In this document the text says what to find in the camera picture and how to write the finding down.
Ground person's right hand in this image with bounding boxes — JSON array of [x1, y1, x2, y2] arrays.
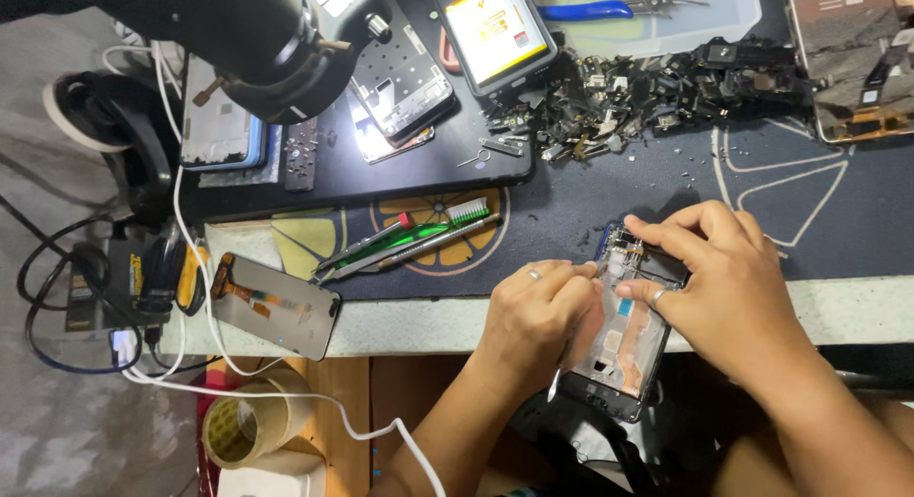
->
[[616, 200, 816, 392]]

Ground person's left hand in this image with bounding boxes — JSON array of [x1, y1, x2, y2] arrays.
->
[[477, 260, 606, 408]]

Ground thin metal tweezers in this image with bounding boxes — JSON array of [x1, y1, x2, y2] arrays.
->
[[628, 239, 676, 259]]

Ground blue smartphone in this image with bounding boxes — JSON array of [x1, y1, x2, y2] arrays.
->
[[557, 222, 692, 424]]

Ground dark patterned work mat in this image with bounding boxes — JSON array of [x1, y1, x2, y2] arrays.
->
[[270, 110, 914, 302]]

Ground heap of small phone parts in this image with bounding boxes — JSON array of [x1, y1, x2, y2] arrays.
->
[[484, 36, 818, 164]]

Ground green toothbrush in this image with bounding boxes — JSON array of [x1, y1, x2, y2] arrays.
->
[[314, 197, 494, 274]]

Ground person's black clothing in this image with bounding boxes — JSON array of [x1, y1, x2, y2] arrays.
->
[[510, 353, 722, 497]]

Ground clear plastic tray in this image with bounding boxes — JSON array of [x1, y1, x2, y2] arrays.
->
[[527, 0, 764, 60]]

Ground black work board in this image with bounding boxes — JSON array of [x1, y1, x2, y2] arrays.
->
[[179, 0, 538, 221]]

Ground red tipped pen tool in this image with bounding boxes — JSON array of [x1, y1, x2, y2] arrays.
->
[[314, 211, 417, 273]]

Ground shiny phone back panel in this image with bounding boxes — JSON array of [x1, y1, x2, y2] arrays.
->
[[346, 90, 437, 166]]

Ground opened phone with brown board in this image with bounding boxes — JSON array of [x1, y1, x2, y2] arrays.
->
[[785, 0, 914, 145]]

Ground phone with yellow battery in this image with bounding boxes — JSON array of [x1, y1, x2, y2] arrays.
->
[[427, 0, 559, 98]]

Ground wooden cabinet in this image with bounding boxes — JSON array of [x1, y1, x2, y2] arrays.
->
[[206, 354, 472, 497]]

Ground grey phone display panel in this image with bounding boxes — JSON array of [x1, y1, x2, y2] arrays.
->
[[210, 252, 343, 362]]

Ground dark strip with screws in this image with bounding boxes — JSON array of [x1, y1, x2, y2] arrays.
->
[[283, 117, 319, 192]]

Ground roll of clear tape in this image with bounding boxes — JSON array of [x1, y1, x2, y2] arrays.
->
[[200, 370, 317, 471]]

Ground white box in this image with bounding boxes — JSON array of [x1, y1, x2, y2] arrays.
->
[[216, 448, 328, 497]]

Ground yellow black device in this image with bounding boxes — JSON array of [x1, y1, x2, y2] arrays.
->
[[66, 234, 210, 334]]

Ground black microscope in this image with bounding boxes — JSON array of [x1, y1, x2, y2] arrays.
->
[[0, 0, 390, 124]]

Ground black round stand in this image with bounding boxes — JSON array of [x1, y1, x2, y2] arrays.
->
[[41, 70, 181, 223]]

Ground blue handled pliers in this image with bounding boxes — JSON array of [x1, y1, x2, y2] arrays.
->
[[536, 0, 711, 24]]

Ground silver perforated phone frame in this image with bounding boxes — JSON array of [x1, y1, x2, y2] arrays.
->
[[348, 4, 458, 147]]

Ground white cable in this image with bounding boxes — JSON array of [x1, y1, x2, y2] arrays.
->
[[100, 40, 449, 497]]

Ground light blue phone frame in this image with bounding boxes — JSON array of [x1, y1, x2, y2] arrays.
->
[[179, 54, 269, 172]]

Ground black cable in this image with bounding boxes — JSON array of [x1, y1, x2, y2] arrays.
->
[[0, 193, 222, 377]]

